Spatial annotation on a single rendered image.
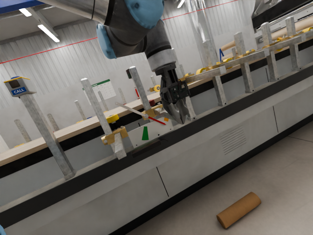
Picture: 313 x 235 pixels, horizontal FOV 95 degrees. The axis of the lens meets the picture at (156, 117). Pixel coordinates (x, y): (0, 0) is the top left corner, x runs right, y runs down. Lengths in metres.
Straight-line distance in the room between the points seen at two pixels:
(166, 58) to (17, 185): 1.12
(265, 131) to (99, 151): 1.51
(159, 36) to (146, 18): 0.19
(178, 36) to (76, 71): 5.67
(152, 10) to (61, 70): 8.27
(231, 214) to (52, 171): 1.16
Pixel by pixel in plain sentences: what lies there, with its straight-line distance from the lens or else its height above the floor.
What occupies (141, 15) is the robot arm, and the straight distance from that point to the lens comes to 0.32.
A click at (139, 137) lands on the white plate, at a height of 0.75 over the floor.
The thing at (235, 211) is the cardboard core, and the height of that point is 0.07.
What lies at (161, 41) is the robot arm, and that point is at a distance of 0.50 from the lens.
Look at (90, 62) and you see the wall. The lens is 8.28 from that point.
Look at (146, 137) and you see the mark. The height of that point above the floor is 0.73.
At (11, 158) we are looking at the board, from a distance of 1.15.
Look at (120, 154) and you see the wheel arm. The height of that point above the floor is 0.81.
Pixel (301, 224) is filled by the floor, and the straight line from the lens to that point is 1.28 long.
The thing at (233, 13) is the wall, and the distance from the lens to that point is 11.56.
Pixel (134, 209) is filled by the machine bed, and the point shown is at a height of 0.18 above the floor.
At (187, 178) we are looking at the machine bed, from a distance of 1.33.
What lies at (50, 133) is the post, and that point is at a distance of 0.86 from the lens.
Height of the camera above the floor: 0.99
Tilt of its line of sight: 12 degrees down
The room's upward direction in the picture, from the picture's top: 21 degrees counter-clockwise
